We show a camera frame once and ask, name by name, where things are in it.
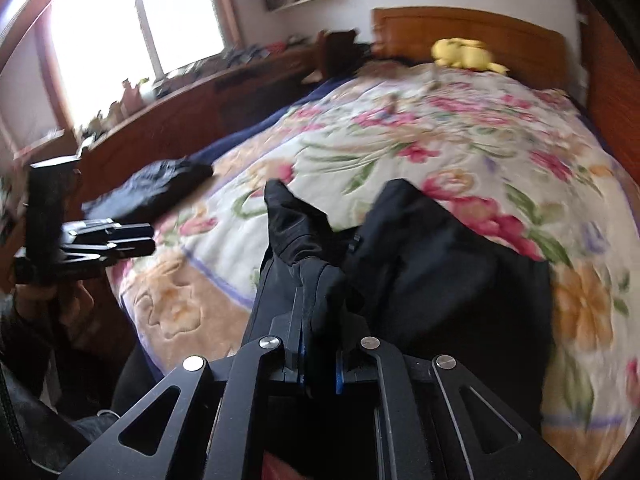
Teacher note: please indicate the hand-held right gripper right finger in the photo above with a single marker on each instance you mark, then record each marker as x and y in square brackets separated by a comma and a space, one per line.
[340, 375]

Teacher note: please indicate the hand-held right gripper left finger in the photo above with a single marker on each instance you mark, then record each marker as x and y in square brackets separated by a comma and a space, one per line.
[292, 360]

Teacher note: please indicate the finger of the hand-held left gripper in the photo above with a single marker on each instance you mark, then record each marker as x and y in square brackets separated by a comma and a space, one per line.
[120, 249]
[120, 231]

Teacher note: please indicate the black coat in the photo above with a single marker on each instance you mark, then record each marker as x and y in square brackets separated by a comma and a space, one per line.
[450, 270]

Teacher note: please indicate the person's left hand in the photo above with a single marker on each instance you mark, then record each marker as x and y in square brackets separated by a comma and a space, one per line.
[70, 305]

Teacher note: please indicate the folded dark garment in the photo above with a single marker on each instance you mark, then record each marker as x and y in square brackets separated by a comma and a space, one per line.
[150, 185]

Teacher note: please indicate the person's black jacket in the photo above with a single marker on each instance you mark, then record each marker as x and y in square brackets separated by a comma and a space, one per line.
[40, 430]

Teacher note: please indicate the window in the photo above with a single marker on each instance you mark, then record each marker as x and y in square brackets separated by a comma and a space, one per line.
[125, 20]

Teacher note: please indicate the small desk clutter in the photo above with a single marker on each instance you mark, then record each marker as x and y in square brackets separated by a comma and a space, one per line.
[235, 55]

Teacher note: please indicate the floral blanket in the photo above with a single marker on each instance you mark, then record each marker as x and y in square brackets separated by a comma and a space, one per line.
[400, 135]

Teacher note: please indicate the wooden chair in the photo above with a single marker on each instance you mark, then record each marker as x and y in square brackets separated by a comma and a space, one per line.
[340, 44]

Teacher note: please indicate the yellow plush toy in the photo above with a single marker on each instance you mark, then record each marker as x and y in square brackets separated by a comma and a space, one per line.
[460, 52]

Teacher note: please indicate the wooden bed headboard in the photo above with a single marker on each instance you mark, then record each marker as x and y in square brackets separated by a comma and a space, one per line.
[500, 35]

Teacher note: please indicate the wooden wardrobe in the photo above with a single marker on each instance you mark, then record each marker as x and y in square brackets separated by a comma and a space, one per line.
[610, 85]

